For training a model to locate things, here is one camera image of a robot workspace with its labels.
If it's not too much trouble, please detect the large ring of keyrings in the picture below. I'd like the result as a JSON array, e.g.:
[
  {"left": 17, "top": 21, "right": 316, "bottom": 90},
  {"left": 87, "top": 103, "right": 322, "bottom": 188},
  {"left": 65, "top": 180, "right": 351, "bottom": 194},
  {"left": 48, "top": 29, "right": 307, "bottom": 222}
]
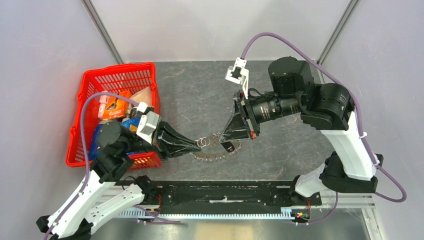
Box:
[{"left": 191, "top": 132, "right": 243, "bottom": 163}]

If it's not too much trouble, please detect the pink white small packet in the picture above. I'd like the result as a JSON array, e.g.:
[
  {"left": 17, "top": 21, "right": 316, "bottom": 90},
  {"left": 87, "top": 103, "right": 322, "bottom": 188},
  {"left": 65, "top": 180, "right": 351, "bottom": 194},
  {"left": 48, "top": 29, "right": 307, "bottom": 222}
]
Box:
[{"left": 97, "top": 95, "right": 109, "bottom": 120}]

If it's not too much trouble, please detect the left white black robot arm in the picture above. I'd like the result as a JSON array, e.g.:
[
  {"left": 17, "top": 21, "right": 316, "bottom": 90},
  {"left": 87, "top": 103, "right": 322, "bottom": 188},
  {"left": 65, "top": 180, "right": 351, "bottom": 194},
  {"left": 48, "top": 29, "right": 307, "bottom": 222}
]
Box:
[{"left": 36, "top": 121, "right": 201, "bottom": 240}]

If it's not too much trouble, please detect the right aluminium frame post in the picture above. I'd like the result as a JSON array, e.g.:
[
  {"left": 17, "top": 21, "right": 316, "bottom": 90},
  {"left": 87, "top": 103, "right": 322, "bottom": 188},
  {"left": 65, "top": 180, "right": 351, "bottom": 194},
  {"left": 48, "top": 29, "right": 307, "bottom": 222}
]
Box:
[{"left": 317, "top": 0, "right": 360, "bottom": 65}]

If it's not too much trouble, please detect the orange snack box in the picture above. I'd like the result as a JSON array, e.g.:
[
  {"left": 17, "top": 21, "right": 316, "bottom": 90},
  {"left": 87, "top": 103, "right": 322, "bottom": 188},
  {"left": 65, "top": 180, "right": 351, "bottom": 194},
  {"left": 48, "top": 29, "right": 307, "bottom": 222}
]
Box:
[{"left": 102, "top": 96, "right": 130, "bottom": 120}]

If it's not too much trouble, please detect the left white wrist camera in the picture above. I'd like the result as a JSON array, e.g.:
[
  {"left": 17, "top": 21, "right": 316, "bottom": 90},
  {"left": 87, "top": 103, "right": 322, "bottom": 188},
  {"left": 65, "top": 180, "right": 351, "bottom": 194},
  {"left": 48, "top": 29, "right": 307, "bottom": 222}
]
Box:
[{"left": 136, "top": 101, "right": 160, "bottom": 144}]

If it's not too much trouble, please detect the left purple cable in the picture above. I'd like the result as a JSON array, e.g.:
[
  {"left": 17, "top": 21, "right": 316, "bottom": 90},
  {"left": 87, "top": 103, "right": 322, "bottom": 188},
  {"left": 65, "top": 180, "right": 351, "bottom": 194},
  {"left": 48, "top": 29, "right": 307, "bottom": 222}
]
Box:
[{"left": 42, "top": 92, "right": 182, "bottom": 240}]

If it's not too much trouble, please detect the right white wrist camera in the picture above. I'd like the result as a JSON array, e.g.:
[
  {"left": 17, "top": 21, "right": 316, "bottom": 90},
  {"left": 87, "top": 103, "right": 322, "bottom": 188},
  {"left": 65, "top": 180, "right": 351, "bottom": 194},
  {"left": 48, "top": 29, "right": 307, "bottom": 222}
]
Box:
[{"left": 225, "top": 57, "right": 249, "bottom": 98}]

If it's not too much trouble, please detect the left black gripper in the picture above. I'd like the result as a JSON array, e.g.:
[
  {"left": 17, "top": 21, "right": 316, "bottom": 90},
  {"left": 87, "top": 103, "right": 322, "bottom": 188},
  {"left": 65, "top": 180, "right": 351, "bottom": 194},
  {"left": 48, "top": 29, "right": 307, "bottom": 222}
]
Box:
[{"left": 122, "top": 115, "right": 203, "bottom": 162}]

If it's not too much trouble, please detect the small black key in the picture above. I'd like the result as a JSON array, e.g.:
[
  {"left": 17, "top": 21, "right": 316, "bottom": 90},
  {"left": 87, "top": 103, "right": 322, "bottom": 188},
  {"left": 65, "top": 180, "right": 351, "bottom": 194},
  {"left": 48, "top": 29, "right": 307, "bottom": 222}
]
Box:
[{"left": 221, "top": 141, "right": 235, "bottom": 153}]

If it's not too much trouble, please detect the left aluminium frame post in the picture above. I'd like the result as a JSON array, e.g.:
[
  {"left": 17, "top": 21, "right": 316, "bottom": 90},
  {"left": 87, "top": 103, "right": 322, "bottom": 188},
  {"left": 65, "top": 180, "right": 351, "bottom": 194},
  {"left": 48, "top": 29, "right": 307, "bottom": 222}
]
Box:
[{"left": 81, "top": 0, "right": 125, "bottom": 64}]

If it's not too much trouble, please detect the red plastic basket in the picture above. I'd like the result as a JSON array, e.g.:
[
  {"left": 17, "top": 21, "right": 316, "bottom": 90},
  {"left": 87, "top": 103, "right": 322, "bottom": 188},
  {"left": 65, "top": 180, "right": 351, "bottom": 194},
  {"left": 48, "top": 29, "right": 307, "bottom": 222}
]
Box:
[{"left": 65, "top": 62, "right": 163, "bottom": 171}]

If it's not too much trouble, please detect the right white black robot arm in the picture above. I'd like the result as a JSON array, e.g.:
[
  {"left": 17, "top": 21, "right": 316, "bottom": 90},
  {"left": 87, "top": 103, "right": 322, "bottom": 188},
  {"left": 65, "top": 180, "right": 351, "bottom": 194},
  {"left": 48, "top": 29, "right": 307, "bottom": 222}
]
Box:
[{"left": 219, "top": 56, "right": 379, "bottom": 205}]

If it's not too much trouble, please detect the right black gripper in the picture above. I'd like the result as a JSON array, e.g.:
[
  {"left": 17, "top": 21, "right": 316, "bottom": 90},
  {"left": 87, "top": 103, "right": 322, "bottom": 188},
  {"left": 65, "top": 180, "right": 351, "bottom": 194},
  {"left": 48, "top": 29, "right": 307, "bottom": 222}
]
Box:
[{"left": 218, "top": 88, "right": 304, "bottom": 143}]

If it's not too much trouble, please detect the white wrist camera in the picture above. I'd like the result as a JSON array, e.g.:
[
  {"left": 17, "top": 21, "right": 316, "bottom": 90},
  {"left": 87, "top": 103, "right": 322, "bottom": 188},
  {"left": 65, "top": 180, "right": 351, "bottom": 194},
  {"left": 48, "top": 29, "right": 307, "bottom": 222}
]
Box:
[
  {"left": 225, "top": 57, "right": 249, "bottom": 98},
  {"left": 136, "top": 101, "right": 160, "bottom": 144}
]

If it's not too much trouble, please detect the blue Doritos chip bag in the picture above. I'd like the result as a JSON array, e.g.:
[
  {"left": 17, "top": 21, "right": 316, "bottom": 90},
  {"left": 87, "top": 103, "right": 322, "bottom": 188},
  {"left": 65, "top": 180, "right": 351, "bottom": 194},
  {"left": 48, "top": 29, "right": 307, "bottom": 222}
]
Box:
[{"left": 88, "top": 118, "right": 140, "bottom": 161}]

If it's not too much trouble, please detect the white slotted cable duct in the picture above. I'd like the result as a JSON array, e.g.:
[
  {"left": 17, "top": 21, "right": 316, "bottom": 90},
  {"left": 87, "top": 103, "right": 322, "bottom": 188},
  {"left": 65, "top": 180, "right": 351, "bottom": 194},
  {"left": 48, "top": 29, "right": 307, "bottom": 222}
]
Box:
[{"left": 113, "top": 207, "right": 295, "bottom": 221}]

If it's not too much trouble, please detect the aluminium frame post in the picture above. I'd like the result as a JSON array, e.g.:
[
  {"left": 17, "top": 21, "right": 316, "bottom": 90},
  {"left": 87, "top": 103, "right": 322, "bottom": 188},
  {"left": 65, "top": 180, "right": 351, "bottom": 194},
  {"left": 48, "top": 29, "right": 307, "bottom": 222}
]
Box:
[
  {"left": 317, "top": 0, "right": 360, "bottom": 65},
  {"left": 81, "top": 0, "right": 125, "bottom": 64}
]

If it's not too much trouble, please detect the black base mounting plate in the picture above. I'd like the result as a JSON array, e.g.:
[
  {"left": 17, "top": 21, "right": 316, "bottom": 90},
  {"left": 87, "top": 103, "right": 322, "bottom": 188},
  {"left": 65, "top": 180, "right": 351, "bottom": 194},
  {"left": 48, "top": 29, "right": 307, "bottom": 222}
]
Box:
[{"left": 99, "top": 175, "right": 323, "bottom": 216}]

